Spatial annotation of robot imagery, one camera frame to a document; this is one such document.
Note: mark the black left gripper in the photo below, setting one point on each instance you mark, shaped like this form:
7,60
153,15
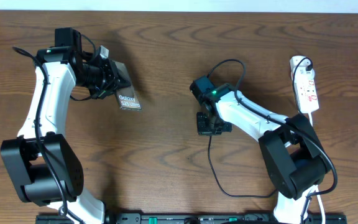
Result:
114,81

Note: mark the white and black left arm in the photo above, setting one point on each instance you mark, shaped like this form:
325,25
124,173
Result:
41,164

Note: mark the white USB charger plug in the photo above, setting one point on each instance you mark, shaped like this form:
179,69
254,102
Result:
303,73

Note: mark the white power strip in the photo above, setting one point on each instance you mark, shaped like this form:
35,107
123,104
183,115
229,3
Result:
305,90

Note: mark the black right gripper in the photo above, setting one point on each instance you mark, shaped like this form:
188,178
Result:
203,130

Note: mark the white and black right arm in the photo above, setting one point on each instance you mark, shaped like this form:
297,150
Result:
294,158

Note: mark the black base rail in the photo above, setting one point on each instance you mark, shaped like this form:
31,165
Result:
136,218

